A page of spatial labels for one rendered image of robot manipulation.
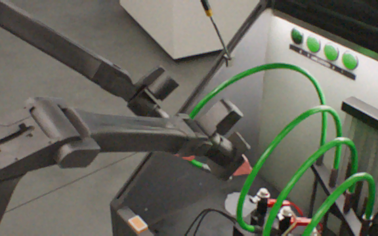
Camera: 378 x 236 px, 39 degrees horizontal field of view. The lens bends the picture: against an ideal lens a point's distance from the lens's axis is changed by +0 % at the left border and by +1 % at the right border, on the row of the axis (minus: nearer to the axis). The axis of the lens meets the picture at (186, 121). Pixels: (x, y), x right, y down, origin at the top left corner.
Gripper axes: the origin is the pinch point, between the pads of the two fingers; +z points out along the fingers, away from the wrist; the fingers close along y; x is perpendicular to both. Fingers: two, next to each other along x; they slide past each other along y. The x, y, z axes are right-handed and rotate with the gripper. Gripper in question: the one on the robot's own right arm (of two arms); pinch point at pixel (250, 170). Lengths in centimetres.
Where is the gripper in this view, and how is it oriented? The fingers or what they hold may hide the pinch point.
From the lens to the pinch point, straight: 127.1
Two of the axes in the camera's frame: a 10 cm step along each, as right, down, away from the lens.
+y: 6.5, -7.4, -1.8
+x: -3.6, -5.1, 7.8
